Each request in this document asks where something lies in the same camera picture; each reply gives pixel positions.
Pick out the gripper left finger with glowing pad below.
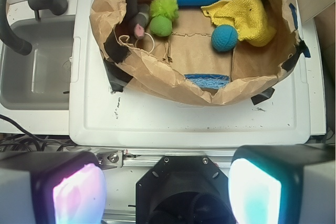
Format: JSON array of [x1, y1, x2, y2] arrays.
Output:
[[1, 151, 107, 223]]

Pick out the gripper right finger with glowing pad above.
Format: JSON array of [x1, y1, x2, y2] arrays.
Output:
[[228, 144, 335, 223]]

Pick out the blue sponge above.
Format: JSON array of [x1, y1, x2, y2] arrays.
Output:
[[184, 73, 230, 90]]

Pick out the grey sink basin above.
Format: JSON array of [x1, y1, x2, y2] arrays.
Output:
[[1, 15, 75, 110]]

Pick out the blue rubber ball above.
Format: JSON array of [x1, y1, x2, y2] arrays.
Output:
[[211, 25, 238, 52]]

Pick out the brown paper bag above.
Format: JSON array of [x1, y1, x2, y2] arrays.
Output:
[[90, 0, 308, 106]]

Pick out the yellow cloth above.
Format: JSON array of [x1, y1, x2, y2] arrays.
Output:
[[201, 0, 276, 47]]

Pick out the grey plush mouse toy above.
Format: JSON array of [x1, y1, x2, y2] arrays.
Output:
[[124, 0, 150, 39]]

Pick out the dark grey faucet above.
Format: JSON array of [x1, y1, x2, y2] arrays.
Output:
[[0, 0, 68, 56]]

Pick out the green plush toy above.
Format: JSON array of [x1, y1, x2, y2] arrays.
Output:
[[149, 0, 179, 37]]

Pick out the aluminium rail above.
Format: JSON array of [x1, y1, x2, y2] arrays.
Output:
[[92, 148, 235, 169]]

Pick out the black cables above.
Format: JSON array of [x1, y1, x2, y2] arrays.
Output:
[[0, 113, 77, 154]]

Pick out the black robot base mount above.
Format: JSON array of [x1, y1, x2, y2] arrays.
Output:
[[135, 156, 236, 223]]

